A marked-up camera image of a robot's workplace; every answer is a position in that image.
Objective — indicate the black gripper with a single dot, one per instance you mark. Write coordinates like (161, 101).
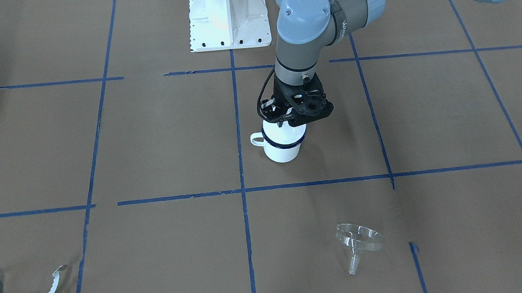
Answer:
(279, 91)

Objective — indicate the clear glass funnel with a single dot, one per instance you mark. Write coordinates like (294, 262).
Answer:
(358, 239)

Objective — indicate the white ceramic lid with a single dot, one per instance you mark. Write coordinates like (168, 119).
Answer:
(282, 135)

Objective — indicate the white enamel mug blue rim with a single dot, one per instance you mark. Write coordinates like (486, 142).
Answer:
(274, 153)

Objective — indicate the brown paper table cover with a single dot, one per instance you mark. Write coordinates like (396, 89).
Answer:
(126, 156)

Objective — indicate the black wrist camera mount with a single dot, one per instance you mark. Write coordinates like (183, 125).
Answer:
(318, 103)

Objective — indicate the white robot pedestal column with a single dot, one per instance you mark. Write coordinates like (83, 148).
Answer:
(228, 24)

